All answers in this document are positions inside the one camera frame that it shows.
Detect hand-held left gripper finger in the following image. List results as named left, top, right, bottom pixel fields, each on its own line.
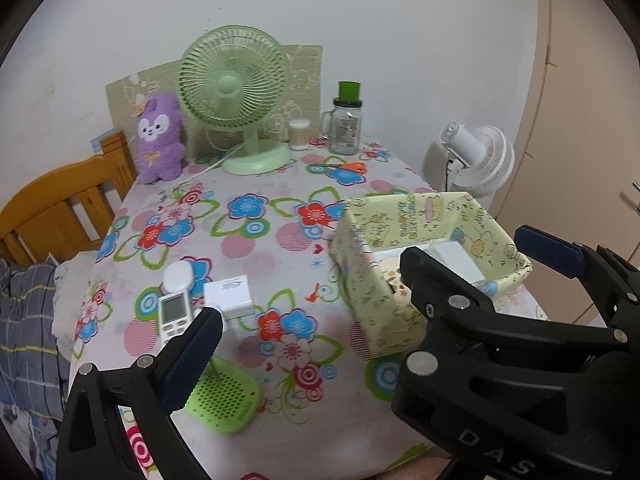
left=56, top=306, right=224, bottom=480

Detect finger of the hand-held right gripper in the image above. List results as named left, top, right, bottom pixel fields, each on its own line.
left=399, top=245, right=632, bottom=377
left=514, top=225, right=640, bottom=312

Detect white remote control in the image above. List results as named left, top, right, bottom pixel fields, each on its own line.
left=158, top=290, right=194, bottom=347

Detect white wall charger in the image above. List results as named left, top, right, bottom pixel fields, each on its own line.
left=202, top=273, right=257, bottom=334

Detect yellow-green cartoon storage box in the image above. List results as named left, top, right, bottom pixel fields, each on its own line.
left=327, top=191, right=534, bottom=362

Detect green perforated speaker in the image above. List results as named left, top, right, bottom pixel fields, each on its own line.
left=184, top=354, right=264, bottom=436

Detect white flat box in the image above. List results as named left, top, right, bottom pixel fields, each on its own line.
left=399, top=241, right=487, bottom=287

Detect white round device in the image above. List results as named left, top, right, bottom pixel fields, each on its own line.
left=160, top=258, right=196, bottom=294

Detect black and cream plush toy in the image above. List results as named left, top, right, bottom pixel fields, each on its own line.
left=378, top=258, right=412, bottom=297

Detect white standing fan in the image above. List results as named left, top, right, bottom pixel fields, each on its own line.
left=439, top=120, right=516, bottom=199

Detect floral tablecloth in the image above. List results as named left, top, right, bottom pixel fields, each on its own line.
left=66, top=135, right=551, bottom=480

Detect beige wardrobe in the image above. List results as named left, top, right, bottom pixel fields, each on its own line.
left=489, top=0, right=640, bottom=326

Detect grey-blue plaid blanket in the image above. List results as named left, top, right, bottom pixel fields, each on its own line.
left=0, top=259, right=71, bottom=466

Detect wooden chair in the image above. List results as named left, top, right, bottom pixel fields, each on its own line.
left=0, top=130, right=137, bottom=267

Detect purple plush toy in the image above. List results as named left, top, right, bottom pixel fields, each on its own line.
left=131, top=91, right=187, bottom=185

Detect glass jar with black lid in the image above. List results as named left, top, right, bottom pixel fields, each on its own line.
left=320, top=98, right=365, bottom=157

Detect clear cotton swab container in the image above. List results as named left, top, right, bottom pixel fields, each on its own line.
left=288, top=118, right=312, bottom=151

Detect green desk fan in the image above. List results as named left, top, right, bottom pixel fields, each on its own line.
left=178, top=25, right=301, bottom=176

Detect beige cartoon mat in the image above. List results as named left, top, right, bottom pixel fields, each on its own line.
left=104, top=42, right=324, bottom=162

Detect white fan cable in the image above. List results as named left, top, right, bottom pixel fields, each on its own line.
left=182, top=144, right=247, bottom=182

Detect orange-handled scissors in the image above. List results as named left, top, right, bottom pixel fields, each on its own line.
left=319, top=159, right=367, bottom=174

